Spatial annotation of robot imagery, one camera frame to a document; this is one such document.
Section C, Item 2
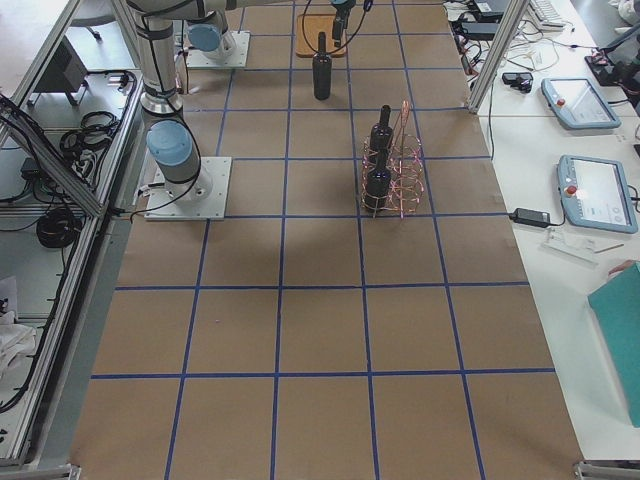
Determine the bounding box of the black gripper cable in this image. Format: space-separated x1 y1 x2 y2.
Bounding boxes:
302 0 376 59

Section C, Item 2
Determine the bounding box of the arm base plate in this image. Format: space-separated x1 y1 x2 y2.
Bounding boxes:
187 31 251 70
143 157 232 221

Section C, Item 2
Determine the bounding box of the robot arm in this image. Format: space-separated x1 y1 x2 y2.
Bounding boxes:
127 1 237 202
182 1 356 69

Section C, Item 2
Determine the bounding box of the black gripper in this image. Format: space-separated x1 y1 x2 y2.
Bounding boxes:
330 0 356 43

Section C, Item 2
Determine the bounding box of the teach pendant far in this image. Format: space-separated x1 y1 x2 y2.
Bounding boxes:
540 78 621 130

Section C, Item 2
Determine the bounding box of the dark wine bottle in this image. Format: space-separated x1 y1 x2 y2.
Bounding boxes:
369 105 393 153
312 31 332 101
364 148 391 213

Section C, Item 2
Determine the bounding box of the aluminium frame post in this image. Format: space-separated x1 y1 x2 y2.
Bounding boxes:
467 0 528 114

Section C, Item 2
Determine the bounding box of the teach pendant near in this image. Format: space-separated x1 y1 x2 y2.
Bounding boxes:
556 155 639 234

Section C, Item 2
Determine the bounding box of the wooden tray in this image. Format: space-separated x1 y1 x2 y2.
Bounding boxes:
295 13 347 58

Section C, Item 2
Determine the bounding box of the black power adapter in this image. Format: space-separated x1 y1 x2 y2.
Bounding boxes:
509 208 551 228

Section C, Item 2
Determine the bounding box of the teach pendant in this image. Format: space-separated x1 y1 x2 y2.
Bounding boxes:
540 78 621 130
556 155 639 234

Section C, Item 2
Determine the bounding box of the clear acrylic holder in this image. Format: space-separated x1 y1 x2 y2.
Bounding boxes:
541 228 598 266

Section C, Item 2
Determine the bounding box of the aluminium side frame rail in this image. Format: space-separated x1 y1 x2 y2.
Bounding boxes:
0 0 151 466

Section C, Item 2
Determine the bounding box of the copper wire bottle basket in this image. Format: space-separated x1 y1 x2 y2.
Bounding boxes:
360 100 425 217

